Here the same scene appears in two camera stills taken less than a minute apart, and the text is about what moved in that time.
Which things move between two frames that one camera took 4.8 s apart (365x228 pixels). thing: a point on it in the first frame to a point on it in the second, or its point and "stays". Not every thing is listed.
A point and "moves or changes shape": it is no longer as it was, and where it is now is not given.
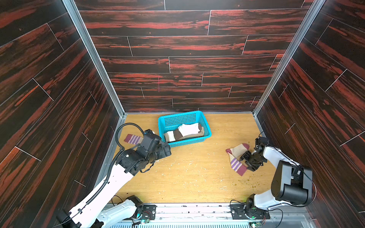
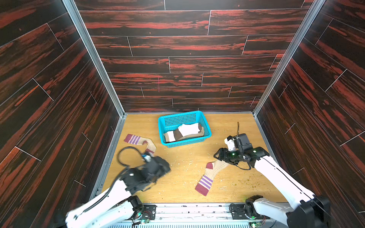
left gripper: (162, 154) to (164, 171)
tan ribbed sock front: (191, 136) stays
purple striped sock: (234, 154) moves or changes shape
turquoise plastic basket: (184, 128) stays
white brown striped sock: (184, 130) stays
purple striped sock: (133, 139) stays
